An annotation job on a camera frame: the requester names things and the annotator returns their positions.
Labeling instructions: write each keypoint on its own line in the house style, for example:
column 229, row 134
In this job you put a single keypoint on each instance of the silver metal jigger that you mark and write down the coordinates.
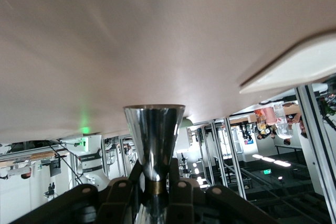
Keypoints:
column 153, row 134

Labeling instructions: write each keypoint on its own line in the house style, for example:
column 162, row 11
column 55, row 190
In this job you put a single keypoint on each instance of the person in white shirt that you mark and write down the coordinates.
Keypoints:
column 284, row 129

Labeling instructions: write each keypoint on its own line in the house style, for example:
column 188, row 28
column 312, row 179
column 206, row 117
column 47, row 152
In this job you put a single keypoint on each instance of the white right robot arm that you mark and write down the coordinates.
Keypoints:
column 90, row 166

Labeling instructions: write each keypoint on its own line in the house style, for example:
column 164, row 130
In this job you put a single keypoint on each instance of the aluminium frame post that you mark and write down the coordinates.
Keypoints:
column 234, row 153
column 314, row 134

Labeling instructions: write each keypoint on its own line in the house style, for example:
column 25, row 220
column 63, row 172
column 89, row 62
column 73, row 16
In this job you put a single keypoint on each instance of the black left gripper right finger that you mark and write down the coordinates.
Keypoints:
column 189, row 203

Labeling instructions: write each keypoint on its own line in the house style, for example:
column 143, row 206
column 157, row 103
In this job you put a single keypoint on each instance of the white ceiling light panels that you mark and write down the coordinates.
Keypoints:
column 270, row 159

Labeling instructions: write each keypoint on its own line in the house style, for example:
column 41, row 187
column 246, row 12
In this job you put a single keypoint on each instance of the green exit sign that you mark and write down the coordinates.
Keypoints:
column 266, row 171

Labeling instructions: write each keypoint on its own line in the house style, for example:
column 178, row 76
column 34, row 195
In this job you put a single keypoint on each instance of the cream rabbit print tray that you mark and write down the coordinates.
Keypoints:
column 302, row 69

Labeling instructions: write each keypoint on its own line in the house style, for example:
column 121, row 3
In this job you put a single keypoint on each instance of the green ceramic bowl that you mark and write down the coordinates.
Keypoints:
column 187, row 123

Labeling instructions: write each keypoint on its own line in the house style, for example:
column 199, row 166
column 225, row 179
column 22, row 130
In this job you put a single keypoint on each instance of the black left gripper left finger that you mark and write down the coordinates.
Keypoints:
column 118, row 203

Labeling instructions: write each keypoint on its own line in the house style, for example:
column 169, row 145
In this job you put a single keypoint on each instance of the person in pink top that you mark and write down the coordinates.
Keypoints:
column 265, row 119

